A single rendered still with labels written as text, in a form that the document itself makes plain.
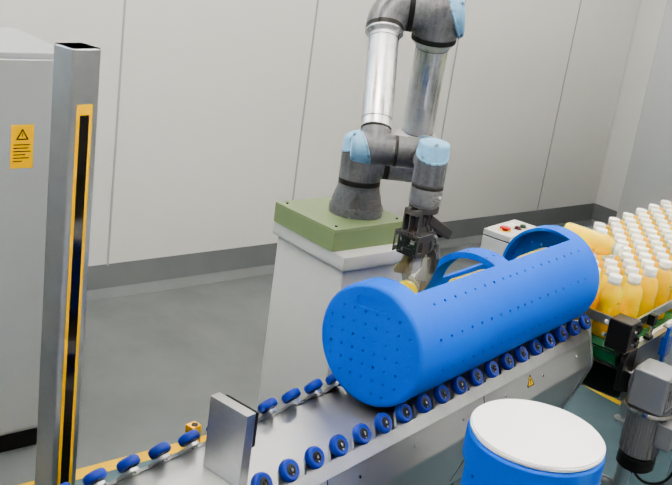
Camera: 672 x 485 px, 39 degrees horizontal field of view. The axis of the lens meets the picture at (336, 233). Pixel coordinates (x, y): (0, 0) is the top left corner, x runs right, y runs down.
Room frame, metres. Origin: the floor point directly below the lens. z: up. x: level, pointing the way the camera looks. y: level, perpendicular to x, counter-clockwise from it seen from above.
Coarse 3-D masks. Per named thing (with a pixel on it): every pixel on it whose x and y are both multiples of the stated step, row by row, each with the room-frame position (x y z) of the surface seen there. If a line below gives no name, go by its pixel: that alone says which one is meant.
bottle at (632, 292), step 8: (624, 288) 2.72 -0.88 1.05; (632, 288) 2.71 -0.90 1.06; (640, 288) 2.71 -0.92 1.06; (624, 296) 2.71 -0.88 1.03; (632, 296) 2.70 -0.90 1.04; (640, 296) 2.71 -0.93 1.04; (624, 304) 2.70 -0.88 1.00; (632, 304) 2.70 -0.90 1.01; (640, 304) 2.72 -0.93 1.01; (624, 312) 2.70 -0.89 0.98; (632, 312) 2.70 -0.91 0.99
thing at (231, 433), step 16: (224, 400) 1.63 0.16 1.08; (224, 416) 1.62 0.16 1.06; (240, 416) 1.59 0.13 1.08; (256, 416) 1.61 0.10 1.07; (208, 432) 1.64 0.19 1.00; (224, 432) 1.61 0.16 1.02; (240, 432) 1.59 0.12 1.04; (208, 448) 1.64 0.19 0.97; (224, 448) 1.61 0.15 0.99; (240, 448) 1.59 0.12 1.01; (208, 464) 1.63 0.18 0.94; (224, 464) 1.61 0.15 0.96; (240, 464) 1.58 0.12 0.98; (240, 480) 1.58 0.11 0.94
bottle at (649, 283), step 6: (642, 276) 2.82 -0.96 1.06; (648, 276) 2.81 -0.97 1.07; (654, 276) 2.81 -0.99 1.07; (642, 282) 2.81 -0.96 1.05; (648, 282) 2.80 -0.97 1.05; (654, 282) 2.80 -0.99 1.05; (642, 288) 2.80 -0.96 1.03; (648, 288) 2.79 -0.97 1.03; (654, 288) 2.80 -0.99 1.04; (642, 294) 2.80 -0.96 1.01; (648, 294) 2.79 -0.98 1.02; (654, 294) 2.80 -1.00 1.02; (642, 300) 2.80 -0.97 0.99; (648, 300) 2.79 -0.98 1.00; (654, 300) 2.81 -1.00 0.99; (642, 306) 2.79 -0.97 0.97; (648, 306) 2.79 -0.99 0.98; (642, 312) 2.79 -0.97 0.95
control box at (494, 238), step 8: (504, 224) 3.05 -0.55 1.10; (512, 224) 3.06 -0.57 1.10; (520, 224) 3.07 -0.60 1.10; (528, 224) 3.09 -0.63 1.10; (488, 232) 2.96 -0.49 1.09; (496, 232) 2.94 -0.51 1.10; (504, 232) 2.96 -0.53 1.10; (512, 232) 2.97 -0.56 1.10; (520, 232) 2.98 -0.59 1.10; (488, 240) 2.96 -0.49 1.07; (496, 240) 2.94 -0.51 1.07; (504, 240) 2.92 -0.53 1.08; (488, 248) 2.95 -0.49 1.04; (496, 248) 2.94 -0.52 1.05; (504, 248) 2.92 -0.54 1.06
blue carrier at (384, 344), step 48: (528, 240) 2.69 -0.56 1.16; (576, 240) 2.57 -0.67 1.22; (384, 288) 1.95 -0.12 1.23; (432, 288) 2.02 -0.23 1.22; (480, 288) 2.12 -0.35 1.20; (528, 288) 2.26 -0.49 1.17; (576, 288) 2.44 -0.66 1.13; (336, 336) 2.01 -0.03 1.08; (384, 336) 1.93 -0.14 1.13; (432, 336) 1.91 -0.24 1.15; (480, 336) 2.05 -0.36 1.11; (528, 336) 2.27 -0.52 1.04; (384, 384) 1.91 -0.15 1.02; (432, 384) 1.94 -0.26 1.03
